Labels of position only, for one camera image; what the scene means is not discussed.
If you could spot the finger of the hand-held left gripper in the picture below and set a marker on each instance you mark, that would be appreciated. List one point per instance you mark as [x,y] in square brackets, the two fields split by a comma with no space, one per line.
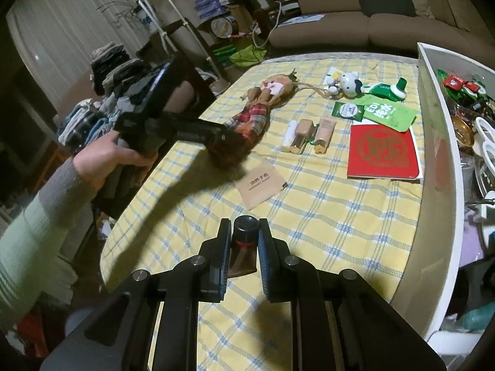
[226,147]

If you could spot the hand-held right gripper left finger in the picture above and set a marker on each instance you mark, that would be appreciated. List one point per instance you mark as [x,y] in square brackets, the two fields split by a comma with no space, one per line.
[222,286]

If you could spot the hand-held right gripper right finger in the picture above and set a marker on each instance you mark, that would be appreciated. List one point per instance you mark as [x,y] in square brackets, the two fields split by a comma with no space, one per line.
[265,270]

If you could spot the doll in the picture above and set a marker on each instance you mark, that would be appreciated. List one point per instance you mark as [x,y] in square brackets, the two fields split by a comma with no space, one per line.
[257,118]

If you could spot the dark red tube black cap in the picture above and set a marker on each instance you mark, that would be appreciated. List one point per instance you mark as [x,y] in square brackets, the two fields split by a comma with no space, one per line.
[243,232]

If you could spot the white storage bin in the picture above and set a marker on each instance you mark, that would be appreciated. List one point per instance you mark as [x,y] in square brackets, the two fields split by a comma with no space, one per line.
[437,162]

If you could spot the person's left forearm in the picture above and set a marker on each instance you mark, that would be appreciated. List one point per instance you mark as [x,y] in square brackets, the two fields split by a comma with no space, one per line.
[38,232]

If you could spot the yellow checked desktop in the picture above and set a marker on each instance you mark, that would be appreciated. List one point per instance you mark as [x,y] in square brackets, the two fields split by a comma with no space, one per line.
[328,220]

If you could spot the person's left hand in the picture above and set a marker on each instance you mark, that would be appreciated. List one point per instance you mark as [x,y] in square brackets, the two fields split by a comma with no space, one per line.
[104,158]

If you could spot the brown paper packet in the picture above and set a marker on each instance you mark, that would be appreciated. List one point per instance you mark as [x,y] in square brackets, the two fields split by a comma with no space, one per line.
[259,183]

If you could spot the dark wooden chair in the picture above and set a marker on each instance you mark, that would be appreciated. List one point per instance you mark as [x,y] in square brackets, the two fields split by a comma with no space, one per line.
[201,85]

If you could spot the pile of clothes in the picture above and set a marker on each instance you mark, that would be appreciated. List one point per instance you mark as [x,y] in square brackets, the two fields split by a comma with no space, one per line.
[112,69]

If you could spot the white cosmetic tube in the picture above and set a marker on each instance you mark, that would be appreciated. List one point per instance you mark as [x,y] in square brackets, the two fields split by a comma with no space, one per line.
[290,137]

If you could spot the beige tube with gold cap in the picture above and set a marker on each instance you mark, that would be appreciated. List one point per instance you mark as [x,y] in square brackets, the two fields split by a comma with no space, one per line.
[303,131]

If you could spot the white drying rack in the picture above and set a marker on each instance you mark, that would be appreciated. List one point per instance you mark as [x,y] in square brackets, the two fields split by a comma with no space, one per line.
[181,19]

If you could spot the green bag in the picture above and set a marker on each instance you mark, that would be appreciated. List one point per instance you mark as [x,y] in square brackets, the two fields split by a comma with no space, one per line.
[247,56]

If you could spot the beige cosmetic tube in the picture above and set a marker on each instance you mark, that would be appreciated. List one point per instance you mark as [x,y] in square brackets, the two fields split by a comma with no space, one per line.
[325,133]

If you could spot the round tin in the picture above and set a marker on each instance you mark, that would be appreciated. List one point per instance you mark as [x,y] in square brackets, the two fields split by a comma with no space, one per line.
[223,27]

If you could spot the stack of blue boxes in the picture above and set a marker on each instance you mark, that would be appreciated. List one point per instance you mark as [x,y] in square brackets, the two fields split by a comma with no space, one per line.
[210,4]

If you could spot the white curtain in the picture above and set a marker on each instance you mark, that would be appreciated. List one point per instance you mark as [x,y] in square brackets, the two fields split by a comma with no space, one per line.
[58,27]

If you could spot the green sachet with white circle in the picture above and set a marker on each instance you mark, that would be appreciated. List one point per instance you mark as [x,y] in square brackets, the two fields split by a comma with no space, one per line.
[348,111]

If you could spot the white yellow packet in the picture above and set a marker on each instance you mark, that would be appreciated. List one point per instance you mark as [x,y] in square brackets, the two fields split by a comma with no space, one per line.
[333,73]

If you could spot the white cat plush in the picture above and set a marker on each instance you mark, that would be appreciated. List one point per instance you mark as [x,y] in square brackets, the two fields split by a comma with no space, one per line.
[350,84]

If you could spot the light blue paper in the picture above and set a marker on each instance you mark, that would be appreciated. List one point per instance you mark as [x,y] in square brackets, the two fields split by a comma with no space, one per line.
[305,19]

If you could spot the red envelope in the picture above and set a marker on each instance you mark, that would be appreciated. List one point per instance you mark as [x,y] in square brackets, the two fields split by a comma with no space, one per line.
[383,154]

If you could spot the brown sofa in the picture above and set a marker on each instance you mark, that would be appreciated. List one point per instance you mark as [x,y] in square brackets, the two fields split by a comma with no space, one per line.
[328,27]

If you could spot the green wet wipes packet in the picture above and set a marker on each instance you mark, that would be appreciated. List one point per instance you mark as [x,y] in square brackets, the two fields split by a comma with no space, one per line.
[386,114]

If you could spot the green tube with white cap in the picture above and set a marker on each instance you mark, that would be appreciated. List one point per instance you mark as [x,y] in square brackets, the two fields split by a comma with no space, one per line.
[381,89]

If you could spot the purple cloth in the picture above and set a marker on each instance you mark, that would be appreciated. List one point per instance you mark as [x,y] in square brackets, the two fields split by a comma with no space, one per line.
[471,243]

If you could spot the gold bowl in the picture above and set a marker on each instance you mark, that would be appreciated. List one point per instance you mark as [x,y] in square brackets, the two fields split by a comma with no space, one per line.
[463,131]

